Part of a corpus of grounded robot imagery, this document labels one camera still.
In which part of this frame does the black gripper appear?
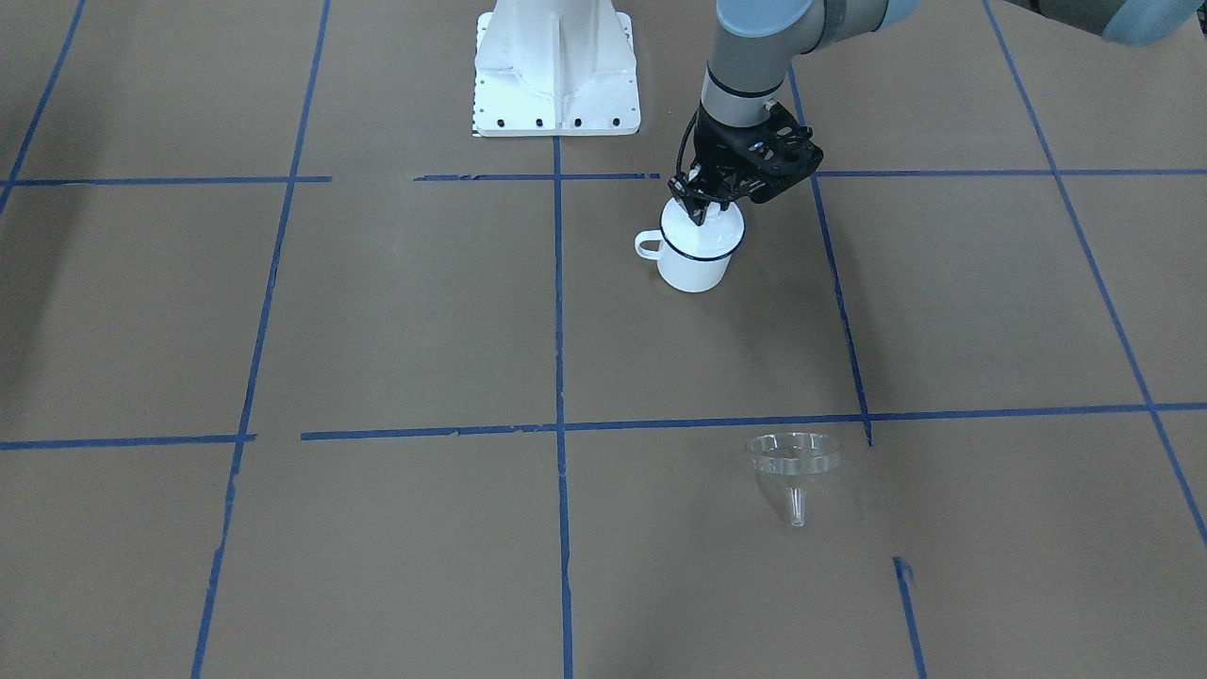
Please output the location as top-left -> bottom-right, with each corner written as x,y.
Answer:
670,104 -> 751,226

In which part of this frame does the white mug lid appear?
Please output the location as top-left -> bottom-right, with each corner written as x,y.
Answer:
659,199 -> 746,262

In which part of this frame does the white enamel mug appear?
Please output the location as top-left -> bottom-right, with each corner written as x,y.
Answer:
634,198 -> 746,293

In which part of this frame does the clear glass funnel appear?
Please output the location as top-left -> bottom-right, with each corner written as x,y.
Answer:
745,431 -> 842,529

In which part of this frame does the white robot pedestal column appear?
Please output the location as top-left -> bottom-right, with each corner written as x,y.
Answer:
471,1 -> 642,137

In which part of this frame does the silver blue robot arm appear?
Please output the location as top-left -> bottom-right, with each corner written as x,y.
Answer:
669,1 -> 917,224

